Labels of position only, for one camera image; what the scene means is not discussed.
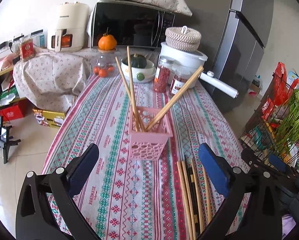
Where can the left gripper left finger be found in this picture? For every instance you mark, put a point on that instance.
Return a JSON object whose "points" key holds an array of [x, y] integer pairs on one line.
{"points": [[35, 219]]}

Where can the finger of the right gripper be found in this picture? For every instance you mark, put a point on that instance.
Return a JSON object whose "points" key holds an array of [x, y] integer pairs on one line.
{"points": [[252, 160], [281, 166]]}

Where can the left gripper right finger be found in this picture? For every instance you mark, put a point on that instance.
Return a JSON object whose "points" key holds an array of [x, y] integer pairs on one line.
{"points": [[262, 218]]}

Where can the black chopstick two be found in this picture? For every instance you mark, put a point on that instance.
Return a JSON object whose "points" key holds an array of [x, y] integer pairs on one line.
{"points": [[194, 200]]}

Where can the black chopstick one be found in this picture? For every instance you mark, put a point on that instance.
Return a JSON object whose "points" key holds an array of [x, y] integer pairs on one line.
{"points": [[193, 197]]}

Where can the wooden chopstick two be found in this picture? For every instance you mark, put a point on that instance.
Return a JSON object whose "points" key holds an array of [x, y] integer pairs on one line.
{"points": [[189, 200]]}

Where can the wooden chopstick one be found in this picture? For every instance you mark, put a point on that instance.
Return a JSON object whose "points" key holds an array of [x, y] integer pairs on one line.
{"points": [[185, 198]]}

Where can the pink perforated utensil holder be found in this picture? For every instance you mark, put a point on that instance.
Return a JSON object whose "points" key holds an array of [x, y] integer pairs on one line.
{"points": [[148, 145]]}

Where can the wooden chopstick five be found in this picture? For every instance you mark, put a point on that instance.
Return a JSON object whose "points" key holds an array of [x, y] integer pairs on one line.
{"points": [[175, 98]]}

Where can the wooden chopstick four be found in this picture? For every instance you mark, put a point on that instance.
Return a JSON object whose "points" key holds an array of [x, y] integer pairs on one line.
{"points": [[135, 112]]}

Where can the wooden chopstick three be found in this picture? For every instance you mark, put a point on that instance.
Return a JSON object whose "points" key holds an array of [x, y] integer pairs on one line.
{"points": [[142, 128]]}

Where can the green vegetable bunch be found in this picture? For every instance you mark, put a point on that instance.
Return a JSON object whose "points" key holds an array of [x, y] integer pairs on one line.
{"points": [[288, 132]]}

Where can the red plastic bag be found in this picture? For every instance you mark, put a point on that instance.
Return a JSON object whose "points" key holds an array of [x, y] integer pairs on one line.
{"points": [[285, 82]]}

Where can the patterned woven tablecloth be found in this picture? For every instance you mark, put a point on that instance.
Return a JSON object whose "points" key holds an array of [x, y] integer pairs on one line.
{"points": [[136, 199]]}

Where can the black spare gripper on floor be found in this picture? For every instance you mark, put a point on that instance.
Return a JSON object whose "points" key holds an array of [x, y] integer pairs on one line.
{"points": [[6, 140]]}

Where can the yellow cardboard box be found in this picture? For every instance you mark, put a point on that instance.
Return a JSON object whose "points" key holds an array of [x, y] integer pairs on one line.
{"points": [[49, 118]]}

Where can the red box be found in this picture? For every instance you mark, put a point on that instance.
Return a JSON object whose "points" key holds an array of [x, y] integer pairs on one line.
{"points": [[16, 111]]}

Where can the jar of red goji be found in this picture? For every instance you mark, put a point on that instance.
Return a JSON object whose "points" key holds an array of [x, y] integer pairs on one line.
{"points": [[163, 72]]}

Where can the floral cloth cover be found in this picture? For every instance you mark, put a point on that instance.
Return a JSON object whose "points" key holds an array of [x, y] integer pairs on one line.
{"points": [[52, 80]]}

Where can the white bowl green knob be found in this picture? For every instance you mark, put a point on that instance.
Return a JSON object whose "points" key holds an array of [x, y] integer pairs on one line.
{"points": [[140, 75]]}

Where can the woven lidded basket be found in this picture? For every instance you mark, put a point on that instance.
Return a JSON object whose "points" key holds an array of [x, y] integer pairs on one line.
{"points": [[183, 38]]}

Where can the grey refrigerator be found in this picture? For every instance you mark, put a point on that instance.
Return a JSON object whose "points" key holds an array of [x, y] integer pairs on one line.
{"points": [[234, 35]]}

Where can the dark green squash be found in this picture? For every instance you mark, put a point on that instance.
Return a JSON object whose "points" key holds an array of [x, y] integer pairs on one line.
{"points": [[136, 61]]}

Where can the clear jar with tomatoes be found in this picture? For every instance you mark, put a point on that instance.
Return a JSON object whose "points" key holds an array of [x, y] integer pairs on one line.
{"points": [[103, 63]]}

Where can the red snack bag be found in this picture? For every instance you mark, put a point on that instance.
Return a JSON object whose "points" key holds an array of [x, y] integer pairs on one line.
{"points": [[27, 50]]}

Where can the orange tangerine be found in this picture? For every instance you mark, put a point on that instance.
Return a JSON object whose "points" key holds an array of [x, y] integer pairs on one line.
{"points": [[107, 42]]}

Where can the black microwave oven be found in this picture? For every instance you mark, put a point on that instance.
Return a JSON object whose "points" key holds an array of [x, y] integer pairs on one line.
{"points": [[130, 23]]}

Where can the cream air fryer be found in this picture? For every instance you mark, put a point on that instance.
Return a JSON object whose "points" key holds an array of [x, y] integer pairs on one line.
{"points": [[68, 27]]}

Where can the black wire rack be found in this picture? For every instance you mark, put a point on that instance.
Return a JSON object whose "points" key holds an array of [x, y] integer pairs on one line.
{"points": [[260, 131]]}

